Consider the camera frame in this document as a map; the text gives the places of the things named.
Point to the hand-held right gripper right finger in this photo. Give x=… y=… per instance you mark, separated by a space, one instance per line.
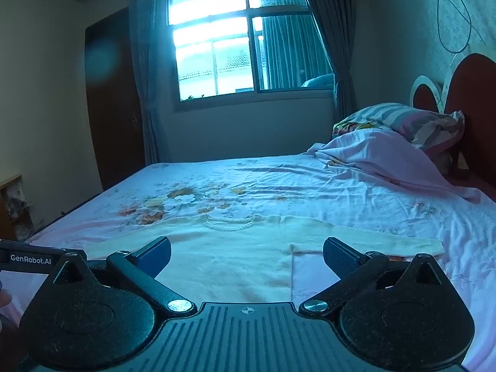
x=340 y=259

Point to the person's left hand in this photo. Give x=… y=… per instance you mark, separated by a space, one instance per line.
x=4 y=299

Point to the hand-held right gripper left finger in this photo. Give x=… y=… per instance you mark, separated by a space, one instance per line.
x=155 y=259

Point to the striped floral pillow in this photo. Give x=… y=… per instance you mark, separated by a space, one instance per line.
x=387 y=114

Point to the wooden cabinet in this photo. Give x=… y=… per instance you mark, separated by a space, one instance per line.
x=7 y=201

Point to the red heart-shaped headboard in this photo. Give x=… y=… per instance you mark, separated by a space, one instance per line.
x=476 y=93

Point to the grey curtain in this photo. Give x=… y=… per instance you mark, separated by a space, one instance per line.
x=333 y=27
x=147 y=85

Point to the pink quilt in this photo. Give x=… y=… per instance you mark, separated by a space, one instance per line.
x=379 y=155

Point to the sliding glass window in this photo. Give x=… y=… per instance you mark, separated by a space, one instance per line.
x=217 y=27

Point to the floral bed sheet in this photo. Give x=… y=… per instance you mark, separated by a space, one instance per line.
x=271 y=178

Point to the dark wooden door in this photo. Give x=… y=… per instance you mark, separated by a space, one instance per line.
x=112 y=104

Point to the cream knit sweater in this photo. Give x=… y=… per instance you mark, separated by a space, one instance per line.
x=232 y=263

